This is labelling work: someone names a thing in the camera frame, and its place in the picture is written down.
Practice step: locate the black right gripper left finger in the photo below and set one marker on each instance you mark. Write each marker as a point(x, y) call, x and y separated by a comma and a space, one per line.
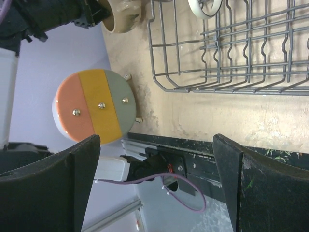
point(45, 192)

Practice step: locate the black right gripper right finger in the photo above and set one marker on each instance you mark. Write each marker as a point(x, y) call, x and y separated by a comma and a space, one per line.
point(261, 194)

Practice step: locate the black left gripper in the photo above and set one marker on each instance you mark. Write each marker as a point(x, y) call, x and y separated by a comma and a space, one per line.
point(26, 18)

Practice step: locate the beige stoneware mug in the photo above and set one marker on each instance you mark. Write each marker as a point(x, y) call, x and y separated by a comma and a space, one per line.
point(125, 15)

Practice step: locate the cream mug green inside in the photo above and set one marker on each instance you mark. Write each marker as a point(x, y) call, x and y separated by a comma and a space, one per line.
point(205, 9)

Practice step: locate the white cylinder with striped lid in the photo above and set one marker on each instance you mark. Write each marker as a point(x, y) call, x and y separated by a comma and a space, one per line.
point(95, 101)

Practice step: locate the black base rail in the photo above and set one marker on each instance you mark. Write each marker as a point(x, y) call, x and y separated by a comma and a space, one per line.
point(198, 162)

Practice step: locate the aluminium frame rail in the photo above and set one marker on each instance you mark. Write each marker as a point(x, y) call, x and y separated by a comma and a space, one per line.
point(114, 216)

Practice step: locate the grey wire dish rack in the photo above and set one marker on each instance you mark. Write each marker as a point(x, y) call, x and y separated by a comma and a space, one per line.
point(248, 47)

